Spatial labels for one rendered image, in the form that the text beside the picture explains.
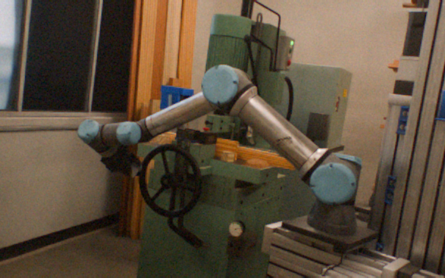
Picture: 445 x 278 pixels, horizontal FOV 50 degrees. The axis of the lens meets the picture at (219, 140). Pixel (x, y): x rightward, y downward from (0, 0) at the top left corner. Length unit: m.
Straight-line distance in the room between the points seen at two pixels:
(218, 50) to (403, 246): 1.07
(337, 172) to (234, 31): 0.95
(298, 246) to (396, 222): 0.31
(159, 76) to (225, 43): 1.82
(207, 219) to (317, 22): 2.83
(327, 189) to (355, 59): 3.12
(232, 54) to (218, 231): 0.74
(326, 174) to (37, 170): 2.17
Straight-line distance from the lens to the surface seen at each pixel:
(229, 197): 1.94
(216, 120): 2.07
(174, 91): 2.94
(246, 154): 2.06
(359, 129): 4.32
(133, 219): 3.57
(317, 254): 1.49
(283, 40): 2.32
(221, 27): 2.06
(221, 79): 1.36
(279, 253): 1.56
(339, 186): 1.30
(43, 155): 3.13
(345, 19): 4.42
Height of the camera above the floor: 1.20
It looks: 6 degrees down
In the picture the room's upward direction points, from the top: 8 degrees clockwise
